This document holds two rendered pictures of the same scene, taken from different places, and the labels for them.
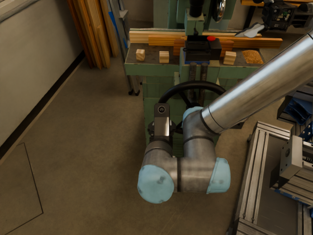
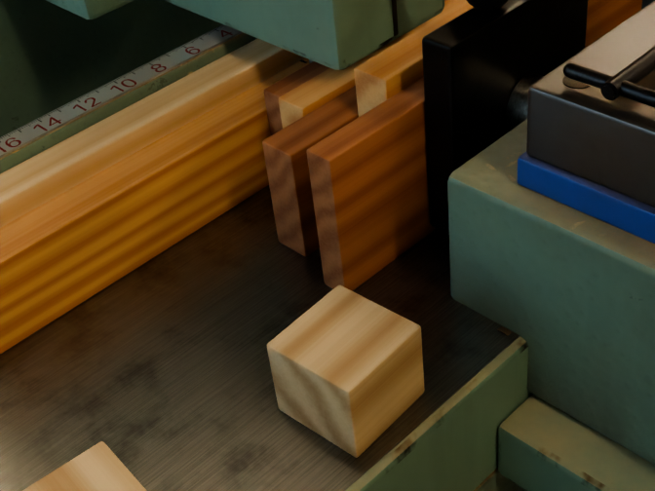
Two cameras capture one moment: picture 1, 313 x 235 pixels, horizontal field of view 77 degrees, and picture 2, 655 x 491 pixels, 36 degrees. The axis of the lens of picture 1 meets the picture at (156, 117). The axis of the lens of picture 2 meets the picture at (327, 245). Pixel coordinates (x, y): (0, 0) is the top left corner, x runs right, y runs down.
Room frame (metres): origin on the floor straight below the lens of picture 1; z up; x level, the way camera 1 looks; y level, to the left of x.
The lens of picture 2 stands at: (0.56, 0.14, 1.17)
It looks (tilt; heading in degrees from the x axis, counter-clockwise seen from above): 39 degrees down; 317
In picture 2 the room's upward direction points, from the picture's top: 7 degrees counter-clockwise
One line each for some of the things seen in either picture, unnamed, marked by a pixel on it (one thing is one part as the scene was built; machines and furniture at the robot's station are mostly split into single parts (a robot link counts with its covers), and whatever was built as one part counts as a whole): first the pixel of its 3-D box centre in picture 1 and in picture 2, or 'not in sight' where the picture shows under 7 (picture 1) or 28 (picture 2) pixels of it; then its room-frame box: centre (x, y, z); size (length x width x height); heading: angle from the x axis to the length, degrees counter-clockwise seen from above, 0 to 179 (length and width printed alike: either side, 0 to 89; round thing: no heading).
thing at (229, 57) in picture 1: (229, 58); not in sight; (0.73, -0.30, 0.92); 0.04 x 0.03 x 0.04; 77
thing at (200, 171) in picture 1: (201, 168); not in sight; (0.21, -0.10, 0.95); 0.11 x 0.11 x 0.08; 87
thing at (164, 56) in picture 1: (164, 57); (347, 368); (0.74, -0.03, 0.92); 0.04 x 0.04 x 0.03; 1
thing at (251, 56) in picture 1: (253, 55); not in sight; (0.77, -0.42, 0.91); 0.10 x 0.07 x 0.02; 177
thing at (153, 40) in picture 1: (213, 42); (458, 18); (0.86, -0.26, 0.92); 0.60 x 0.02 x 0.04; 87
